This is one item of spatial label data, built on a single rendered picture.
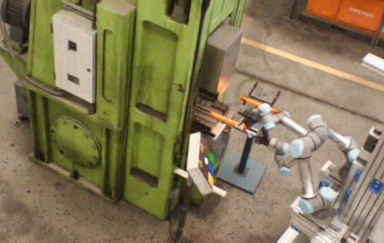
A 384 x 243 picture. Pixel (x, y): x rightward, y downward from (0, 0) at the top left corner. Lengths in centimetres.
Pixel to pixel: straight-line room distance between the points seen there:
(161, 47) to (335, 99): 317
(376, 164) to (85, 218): 245
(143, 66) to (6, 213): 185
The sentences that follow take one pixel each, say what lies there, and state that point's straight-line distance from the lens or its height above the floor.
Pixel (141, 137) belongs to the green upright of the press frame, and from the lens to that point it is 446.
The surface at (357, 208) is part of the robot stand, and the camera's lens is 426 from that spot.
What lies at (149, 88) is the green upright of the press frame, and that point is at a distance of 409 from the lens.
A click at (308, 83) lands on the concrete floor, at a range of 667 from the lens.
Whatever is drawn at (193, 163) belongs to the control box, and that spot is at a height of 119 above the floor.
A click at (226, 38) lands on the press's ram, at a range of 395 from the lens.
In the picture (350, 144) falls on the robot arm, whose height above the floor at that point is 105.
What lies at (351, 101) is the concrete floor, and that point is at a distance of 664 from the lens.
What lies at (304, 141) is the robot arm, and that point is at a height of 138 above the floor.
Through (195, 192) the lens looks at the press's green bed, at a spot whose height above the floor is 19.
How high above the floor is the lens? 402
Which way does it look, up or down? 44 degrees down
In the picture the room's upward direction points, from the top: 11 degrees clockwise
